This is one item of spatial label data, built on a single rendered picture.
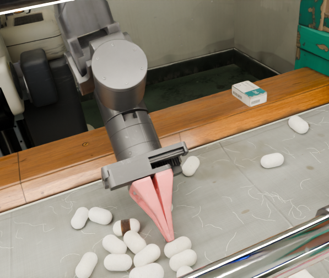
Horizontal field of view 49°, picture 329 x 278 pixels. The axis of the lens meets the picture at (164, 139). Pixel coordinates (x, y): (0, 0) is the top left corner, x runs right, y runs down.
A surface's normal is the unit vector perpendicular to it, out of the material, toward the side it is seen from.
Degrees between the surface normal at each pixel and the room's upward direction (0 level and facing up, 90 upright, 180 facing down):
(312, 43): 90
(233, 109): 0
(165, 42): 90
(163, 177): 62
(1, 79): 98
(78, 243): 0
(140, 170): 41
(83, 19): 84
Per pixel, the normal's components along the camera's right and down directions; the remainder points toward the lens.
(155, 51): 0.33, 0.47
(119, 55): 0.11, -0.31
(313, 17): -0.91, 0.33
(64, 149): -0.11, -0.84
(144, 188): 0.27, 0.03
